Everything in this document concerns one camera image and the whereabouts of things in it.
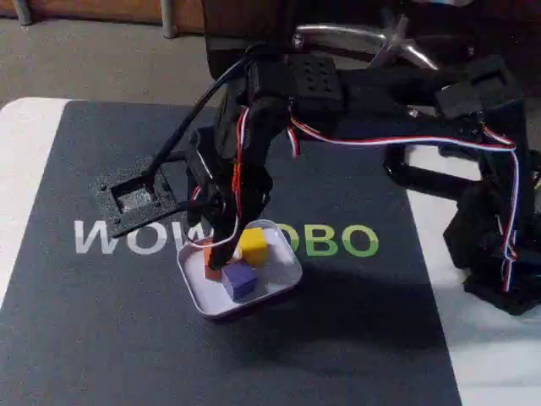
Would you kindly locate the white rounded tray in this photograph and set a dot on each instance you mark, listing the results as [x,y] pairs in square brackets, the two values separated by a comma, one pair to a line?
[279,275]

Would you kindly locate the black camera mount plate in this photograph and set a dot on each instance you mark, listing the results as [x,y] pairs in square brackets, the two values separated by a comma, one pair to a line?
[105,194]

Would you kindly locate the purple block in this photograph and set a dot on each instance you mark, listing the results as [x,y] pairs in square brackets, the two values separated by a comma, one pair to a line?
[241,281]

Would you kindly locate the chrome chair base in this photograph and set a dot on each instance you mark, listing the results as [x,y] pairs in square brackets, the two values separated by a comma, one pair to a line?
[338,34]

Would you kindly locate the orange block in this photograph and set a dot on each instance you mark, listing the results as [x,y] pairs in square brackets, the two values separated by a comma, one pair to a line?
[210,275]

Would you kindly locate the dark mat with WOWROBO print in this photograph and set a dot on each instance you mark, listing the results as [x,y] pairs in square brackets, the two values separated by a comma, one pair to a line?
[105,317]

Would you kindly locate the grey metal leg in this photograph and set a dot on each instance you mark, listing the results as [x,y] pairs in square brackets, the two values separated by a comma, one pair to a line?
[170,19]
[24,10]

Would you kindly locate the yellow block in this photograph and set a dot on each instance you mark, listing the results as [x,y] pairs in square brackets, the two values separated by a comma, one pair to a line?
[253,249]

